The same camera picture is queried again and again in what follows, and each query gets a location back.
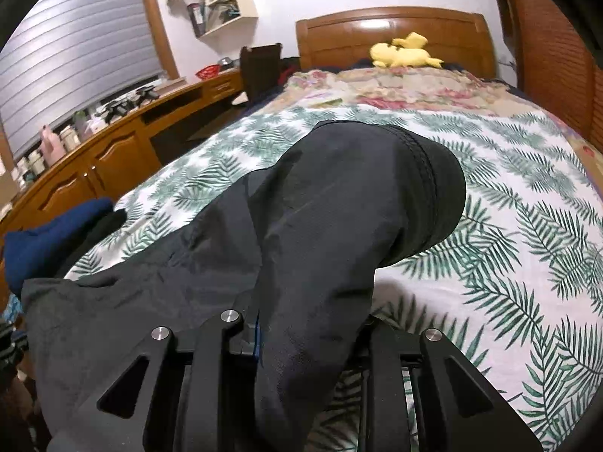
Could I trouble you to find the black jacket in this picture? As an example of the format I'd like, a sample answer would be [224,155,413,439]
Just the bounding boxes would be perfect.
[23,121,466,451]

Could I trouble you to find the navy blue folded clothes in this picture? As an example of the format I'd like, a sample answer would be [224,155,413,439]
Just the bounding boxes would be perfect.
[4,198,127,297]

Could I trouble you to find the wooden desk cabinet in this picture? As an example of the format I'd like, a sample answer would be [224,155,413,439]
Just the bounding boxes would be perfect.
[1,69,242,234]

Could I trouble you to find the palm leaf print bedsheet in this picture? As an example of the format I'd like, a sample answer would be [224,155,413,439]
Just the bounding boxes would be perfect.
[69,105,602,451]

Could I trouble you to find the red basket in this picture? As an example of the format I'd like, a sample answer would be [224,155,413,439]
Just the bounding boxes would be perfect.
[195,64,221,81]

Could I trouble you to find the dark wooden chair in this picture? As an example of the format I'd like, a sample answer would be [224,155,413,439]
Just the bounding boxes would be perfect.
[232,43,282,107]

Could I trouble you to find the pink bottle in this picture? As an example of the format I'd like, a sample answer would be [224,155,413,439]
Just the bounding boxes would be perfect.
[40,125,66,166]

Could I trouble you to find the floral quilt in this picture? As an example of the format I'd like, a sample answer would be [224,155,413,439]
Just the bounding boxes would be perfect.
[257,67,602,203]

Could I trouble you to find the yellow plush toy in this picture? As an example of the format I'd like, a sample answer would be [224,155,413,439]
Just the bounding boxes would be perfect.
[369,32,442,69]

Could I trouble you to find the grey window blind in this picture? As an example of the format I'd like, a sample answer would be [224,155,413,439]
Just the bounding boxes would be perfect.
[1,0,162,157]

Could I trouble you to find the wooden headboard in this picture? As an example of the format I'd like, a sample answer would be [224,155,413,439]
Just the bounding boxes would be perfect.
[295,6,498,79]

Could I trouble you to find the wooden louvered wardrobe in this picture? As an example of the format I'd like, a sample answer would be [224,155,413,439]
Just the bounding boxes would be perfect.
[497,0,602,149]

